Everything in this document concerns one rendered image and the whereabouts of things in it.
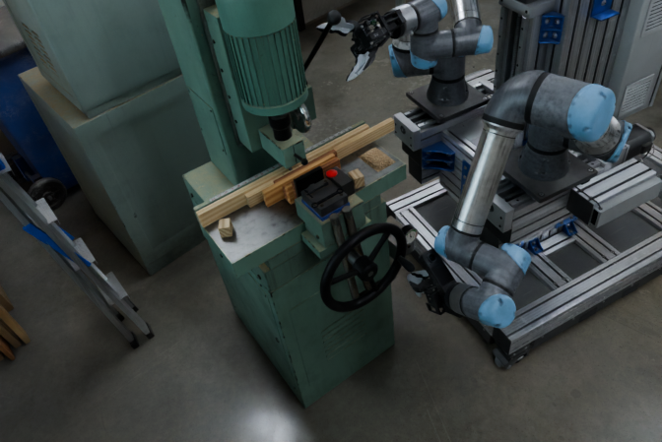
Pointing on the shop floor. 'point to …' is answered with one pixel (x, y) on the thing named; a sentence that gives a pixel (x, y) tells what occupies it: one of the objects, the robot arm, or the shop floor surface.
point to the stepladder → (70, 255)
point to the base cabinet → (313, 324)
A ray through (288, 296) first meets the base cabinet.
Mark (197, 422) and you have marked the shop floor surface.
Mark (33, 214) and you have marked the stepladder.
